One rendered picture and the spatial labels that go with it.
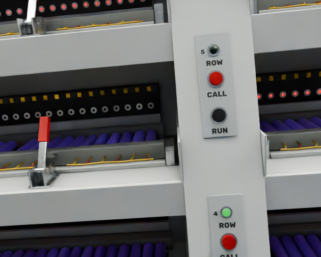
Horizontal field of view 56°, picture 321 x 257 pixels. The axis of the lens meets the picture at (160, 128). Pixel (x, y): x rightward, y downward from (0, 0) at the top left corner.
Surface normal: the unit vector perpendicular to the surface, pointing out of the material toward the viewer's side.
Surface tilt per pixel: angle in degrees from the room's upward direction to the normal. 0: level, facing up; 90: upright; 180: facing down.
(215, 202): 90
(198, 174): 90
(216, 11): 90
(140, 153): 107
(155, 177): 17
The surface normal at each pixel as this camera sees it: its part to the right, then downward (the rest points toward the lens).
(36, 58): -0.04, 0.28
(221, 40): -0.06, -0.01
